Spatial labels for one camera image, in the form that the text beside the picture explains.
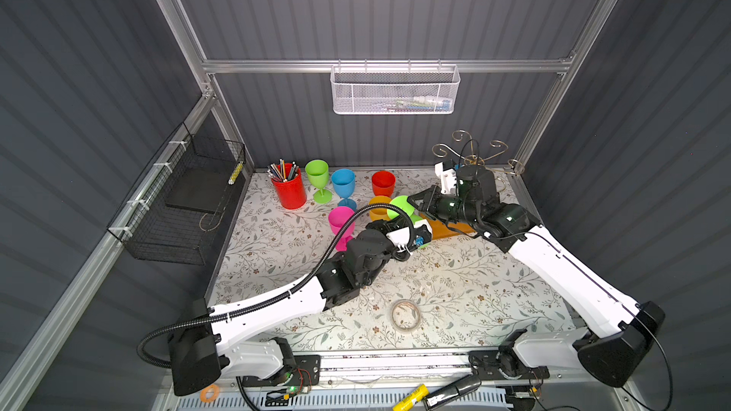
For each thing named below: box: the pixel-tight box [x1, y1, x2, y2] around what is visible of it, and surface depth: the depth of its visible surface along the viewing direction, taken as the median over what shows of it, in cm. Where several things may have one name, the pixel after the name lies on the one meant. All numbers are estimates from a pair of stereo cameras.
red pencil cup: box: [270, 168, 307, 210], surface depth 107 cm
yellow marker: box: [392, 383, 430, 411], surface depth 70 cm
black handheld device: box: [422, 373, 482, 411], surface depth 68 cm
